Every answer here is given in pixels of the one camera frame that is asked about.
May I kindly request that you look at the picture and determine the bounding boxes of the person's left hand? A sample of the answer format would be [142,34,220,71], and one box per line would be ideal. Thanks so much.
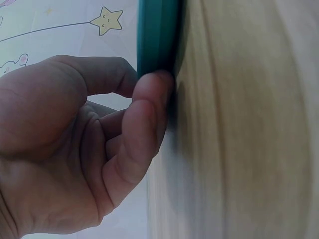
[0,54,175,239]

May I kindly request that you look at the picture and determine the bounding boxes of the teal green tray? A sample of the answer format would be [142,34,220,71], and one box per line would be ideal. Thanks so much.
[136,0,187,80]

